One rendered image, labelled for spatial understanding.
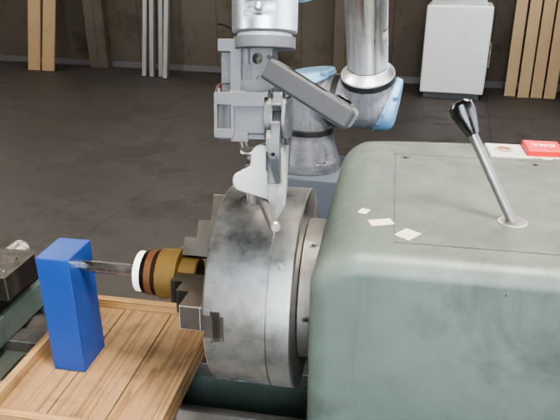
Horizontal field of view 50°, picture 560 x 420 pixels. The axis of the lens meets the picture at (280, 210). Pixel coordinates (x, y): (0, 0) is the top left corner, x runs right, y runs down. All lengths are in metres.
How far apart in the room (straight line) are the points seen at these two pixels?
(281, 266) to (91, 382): 0.45
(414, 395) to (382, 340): 0.09
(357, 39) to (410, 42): 6.81
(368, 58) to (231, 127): 0.62
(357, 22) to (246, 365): 0.69
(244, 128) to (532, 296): 0.37
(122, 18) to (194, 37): 1.13
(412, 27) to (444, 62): 0.96
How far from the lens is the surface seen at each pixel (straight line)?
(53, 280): 1.07
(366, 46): 1.25
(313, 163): 1.37
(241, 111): 0.69
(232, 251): 0.83
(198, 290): 0.92
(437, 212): 0.82
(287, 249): 0.82
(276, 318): 0.82
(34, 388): 1.15
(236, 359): 0.88
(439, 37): 7.22
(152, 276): 0.99
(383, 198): 0.85
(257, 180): 0.70
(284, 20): 0.69
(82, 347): 1.13
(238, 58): 0.70
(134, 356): 1.17
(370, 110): 1.31
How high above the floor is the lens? 1.57
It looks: 23 degrees down
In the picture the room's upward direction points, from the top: straight up
